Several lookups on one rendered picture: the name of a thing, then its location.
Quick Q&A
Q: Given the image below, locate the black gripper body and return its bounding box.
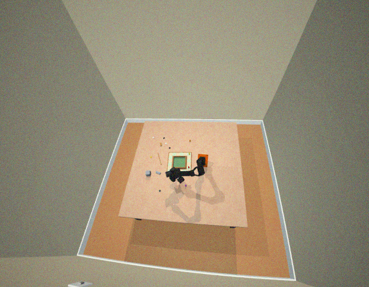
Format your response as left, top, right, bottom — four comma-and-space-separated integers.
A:
170, 167, 185, 184

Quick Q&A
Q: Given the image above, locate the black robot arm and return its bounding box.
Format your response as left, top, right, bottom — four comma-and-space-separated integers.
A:
165, 156, 206, 182

